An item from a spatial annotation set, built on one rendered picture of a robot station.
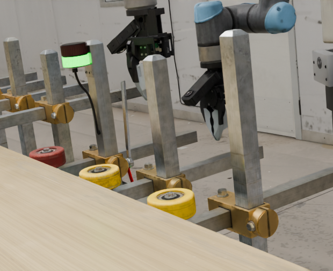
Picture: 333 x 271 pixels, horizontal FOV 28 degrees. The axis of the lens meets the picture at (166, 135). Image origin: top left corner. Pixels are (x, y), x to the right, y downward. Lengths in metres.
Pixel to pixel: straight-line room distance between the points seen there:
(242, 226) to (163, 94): 0.32
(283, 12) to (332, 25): 0.78
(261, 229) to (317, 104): 3.59
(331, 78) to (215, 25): 0.39
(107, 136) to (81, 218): 0.48
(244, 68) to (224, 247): 0.33
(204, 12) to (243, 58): 0.63
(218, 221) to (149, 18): 0.54
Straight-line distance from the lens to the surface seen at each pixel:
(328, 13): 0.92
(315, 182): 1.33
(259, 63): 5.05
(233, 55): 1.10
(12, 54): 1.98
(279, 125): 5.03
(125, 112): 1.60
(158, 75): 1.32
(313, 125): 4.78
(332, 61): 1.93
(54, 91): 1.76
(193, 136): 1.75
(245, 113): 1.13
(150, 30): 1.52
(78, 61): 1.50
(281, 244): 3.18
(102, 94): 1.54
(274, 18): 1.68
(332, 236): 3.23
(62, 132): 1.78
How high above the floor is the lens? 1.27
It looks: 14 degrees down
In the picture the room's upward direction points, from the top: 7 degrees counter-clockwise
